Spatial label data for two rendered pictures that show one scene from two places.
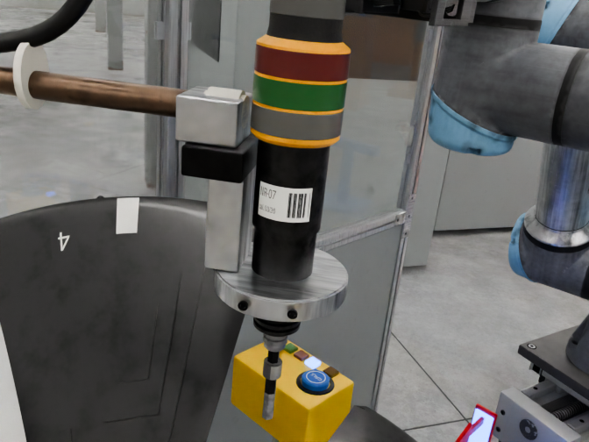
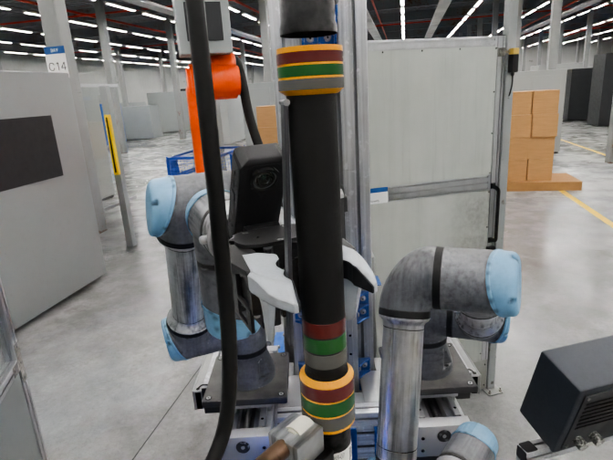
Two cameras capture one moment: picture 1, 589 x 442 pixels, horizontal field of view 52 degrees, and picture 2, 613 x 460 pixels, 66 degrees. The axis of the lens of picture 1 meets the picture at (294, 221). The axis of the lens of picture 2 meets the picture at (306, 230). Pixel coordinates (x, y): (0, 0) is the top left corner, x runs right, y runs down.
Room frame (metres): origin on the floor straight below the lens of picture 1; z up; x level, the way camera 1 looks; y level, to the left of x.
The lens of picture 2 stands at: (0.11, 0.28, 1.79)
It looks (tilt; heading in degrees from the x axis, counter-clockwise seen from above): 16 degrees down; 304
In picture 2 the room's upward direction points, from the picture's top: 4 degrees counter-clockwise
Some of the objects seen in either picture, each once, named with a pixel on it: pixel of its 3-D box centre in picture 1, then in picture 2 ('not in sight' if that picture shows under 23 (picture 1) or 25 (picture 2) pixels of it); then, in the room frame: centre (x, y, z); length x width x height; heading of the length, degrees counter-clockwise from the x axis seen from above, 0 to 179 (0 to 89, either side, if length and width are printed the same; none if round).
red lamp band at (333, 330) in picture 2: not in sight; (323, 321); (0.28, 0.00, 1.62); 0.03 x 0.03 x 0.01
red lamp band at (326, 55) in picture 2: not in sight; (309, 58); (0.28, 0.00, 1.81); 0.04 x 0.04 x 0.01
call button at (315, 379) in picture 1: (315, 381); not in sight; (0.72, -0.05, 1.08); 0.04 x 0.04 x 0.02
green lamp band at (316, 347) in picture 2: not in sight; (324, 337); (0.28, 0.00, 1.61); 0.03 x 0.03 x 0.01
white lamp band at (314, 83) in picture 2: not in sight; (311, 84); (0.28, 0.00, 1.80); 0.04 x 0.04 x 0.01
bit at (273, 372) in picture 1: (271, 379); not in sight; (0.28, 0.00, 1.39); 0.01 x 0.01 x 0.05
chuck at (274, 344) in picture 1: (276, 328); not in sight; (0.28, 0.00, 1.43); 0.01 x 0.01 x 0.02
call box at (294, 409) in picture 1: (289, 395); not in sight; (0.75, -0.02, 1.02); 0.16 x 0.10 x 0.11; 48
